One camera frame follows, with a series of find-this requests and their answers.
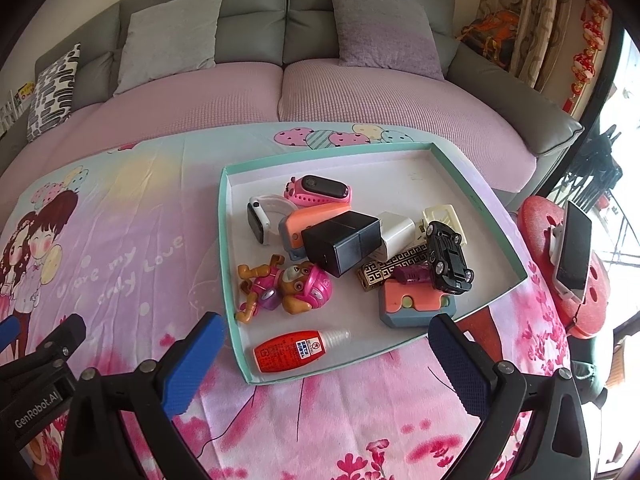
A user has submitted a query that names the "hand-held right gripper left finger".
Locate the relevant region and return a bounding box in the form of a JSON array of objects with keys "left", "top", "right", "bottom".
[{"left": 59, "top": 311, "right": 228, "bottom": 480}]

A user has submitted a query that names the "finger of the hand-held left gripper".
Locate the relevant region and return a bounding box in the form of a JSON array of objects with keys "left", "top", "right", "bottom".
[
  {"left": 35, "top": 314, "right": 87, "bottom": 361},
  {"left": 0, "top": 317, "right": 22, "bottom": 356}
]

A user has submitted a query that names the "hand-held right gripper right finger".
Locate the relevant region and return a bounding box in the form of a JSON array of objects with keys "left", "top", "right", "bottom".
[{"left": 428, "top": 313, "right": 601, "bottom": 480}]

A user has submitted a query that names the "orange blue plastic toy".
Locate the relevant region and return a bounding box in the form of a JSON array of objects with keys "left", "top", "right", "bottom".
[
  {"left": 278, "top": 207, "right": 333, "bottom": 261},
  {"left": 378, "top": 278, "right": 458, "bottom": 329}
]

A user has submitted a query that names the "red glue bottle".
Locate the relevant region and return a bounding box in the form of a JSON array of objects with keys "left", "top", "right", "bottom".
[{"left": 253, "top": 329, "right": 352, "bottom": 374}]

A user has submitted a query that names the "purple translucent lighter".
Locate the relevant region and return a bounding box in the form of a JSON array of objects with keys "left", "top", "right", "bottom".
[{"left": 392, "top": 262, "right": 431, "bottom": 286}]

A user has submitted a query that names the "black toy car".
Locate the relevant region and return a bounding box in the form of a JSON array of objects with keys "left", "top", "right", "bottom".
[{"left": 426, "top": 220, "right": 475, "bottom": 292}]

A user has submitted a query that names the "gold patterned lighter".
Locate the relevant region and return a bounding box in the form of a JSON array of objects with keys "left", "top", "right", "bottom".
[{"left": 356, "top": 246, "right": 431, "bottom": 292}]

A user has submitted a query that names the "pink pup toy figure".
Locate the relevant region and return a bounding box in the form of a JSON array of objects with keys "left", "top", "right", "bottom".
[{"left": 236, "top": 255, "right": 333, "bottom": 325}]

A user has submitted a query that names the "white charger plug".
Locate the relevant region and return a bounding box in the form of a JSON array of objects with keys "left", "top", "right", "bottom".
[{"left": 375, "top": 211, "right": 417, "bottom": 261}]

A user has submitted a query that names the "black charger cube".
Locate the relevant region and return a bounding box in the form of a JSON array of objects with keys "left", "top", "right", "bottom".
[{"left": 301, "top": 210, "right": 383, "bottom": 277}]

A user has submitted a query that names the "white tray with teal rim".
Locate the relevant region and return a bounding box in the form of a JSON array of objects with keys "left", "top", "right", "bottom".
[{"left": 219, "top": 141, "right": 527, "bottom": 385}]

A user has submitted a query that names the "pink kids watch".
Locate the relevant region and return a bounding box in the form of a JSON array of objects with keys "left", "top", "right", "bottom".
[{"left": 284, "top": 175, "right": 352, "bottom": 207}]

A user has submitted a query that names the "dark green seat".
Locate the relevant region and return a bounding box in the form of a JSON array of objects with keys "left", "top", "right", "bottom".
[{"left": 570, "top": 331, "right": 618, "bottom": 403}]

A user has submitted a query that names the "cream plastic basket toy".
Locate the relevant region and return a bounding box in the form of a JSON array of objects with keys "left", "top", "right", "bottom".
[{"left": 417, "top": 203, "right": 468, "bottom": 246}]

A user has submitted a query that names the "white phone stand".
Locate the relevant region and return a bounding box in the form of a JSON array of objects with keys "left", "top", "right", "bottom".
[{"left": 547, "top": 225, "right": 586, "bottom": 303}]

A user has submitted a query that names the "white smartwatch with black face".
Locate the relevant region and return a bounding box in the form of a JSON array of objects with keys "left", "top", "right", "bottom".
[{"left": 246, "top": 195, "right": 296, "bottom": 245}]

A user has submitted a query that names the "red plastic stool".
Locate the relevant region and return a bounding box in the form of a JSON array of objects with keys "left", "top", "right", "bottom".
[{"left": 517, "top": 195, "right": 612, "bottom": 339}]

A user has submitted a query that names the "smartphone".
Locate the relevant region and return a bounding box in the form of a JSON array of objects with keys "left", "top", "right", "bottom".
[{"left": 555, "top": 200, "right": 593, "bottom": 292}]

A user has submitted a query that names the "black drying rack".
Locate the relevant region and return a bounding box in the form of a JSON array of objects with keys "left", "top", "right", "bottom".
[{"left": 550, "top": 125, "right": 626, "bottom": 201}]

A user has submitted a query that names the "black white patterned cushion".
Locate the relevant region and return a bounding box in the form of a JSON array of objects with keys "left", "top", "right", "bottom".
[{"left": 26, "top": 43, "right": 81, "bottom": 142}]

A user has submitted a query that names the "yellow printed paper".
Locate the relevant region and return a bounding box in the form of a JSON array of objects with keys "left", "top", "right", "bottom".
[{"left": 0, "top": 82, "right": 36, "bottom": 131}]

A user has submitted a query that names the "pink sofa seat cover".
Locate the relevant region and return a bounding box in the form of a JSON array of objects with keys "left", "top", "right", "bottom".
[{"left": 0, "top": 57, "right": 538, "bottom": 201}]

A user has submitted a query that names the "plain grey cushion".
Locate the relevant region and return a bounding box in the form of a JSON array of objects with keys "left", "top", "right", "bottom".
[{"left": 114, "top": 0, "right": 227, "bottom": 97}]

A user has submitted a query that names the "orange black backpack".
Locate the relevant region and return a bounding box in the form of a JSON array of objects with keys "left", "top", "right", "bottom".
[{"left": 459, "top": 10, "right": 521, "bottom": 68}]

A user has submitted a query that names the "red hanging knot ornament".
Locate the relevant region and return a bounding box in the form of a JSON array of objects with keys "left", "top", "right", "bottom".
[{"left": 562, "top": 0, "right": 613, "bottom": 113}]

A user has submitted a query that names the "grey purple cushion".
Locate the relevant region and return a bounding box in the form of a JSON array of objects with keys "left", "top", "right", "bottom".
[{"left": 327, "top": 0, "right": 446, "bottom": 81}]

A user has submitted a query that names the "beige patterned curtain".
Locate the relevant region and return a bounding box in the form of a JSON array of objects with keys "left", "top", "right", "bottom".
[{"left": 475, "top": 0, "right": 576, "bottom": 91}]

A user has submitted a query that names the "grey sofa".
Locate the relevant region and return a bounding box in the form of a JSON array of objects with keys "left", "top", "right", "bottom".
[{"left": 0, "top": 0, "right": 585, "bottom": 196}]

